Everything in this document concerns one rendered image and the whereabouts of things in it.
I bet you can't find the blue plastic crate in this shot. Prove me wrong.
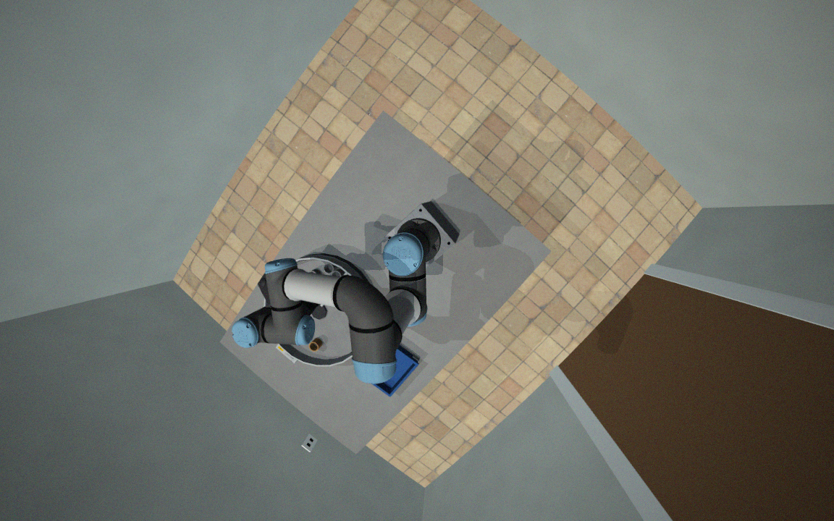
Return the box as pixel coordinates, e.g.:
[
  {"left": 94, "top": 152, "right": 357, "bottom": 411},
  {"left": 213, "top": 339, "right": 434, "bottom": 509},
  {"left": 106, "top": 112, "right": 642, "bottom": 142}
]
[{"left": 373, "top": 345, "right": 419, "bottom": 397}]

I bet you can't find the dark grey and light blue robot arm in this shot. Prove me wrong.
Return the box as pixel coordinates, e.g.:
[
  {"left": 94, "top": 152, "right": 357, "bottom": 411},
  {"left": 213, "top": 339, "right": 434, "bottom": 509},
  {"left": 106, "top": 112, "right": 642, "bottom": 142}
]
[{"left": 232, "top": 219, "right": 441, "bottom": 384}]

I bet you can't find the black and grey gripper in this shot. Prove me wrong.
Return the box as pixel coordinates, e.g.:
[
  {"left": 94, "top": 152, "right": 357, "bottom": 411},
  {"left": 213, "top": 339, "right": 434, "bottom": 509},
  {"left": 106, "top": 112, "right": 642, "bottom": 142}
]
[{"left": 302, "top": 300, "right": 319, "bottom": 315}]

